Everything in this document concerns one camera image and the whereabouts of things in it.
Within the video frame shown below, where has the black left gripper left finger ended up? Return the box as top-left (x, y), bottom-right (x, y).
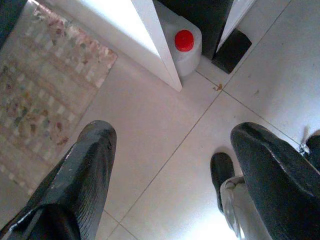
top-left (0, 119), bottom-right (118, 240)

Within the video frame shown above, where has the black and silver robot foot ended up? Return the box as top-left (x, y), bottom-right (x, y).
top-left (209, 151), bottom-right (273, 240)

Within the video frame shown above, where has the white door panel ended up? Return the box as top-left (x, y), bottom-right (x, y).
top-left (216, 0), bottom-right (256, 49)
top-left (42, 0), bottom-right (183, 93)

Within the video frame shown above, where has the black block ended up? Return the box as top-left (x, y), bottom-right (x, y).
top-left (211, 29), bottom-right (253, 75)

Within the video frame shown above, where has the clear jug with red cap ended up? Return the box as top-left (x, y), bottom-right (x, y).
top-left (157, 20), bottom-right (203, 79)

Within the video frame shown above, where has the patterned floor rug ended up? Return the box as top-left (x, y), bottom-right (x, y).
top-left (0, 4), bottom-right (119, 197)

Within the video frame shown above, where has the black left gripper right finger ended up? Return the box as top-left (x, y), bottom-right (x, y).
top-left (230, 121), bottom-right (320, 240)

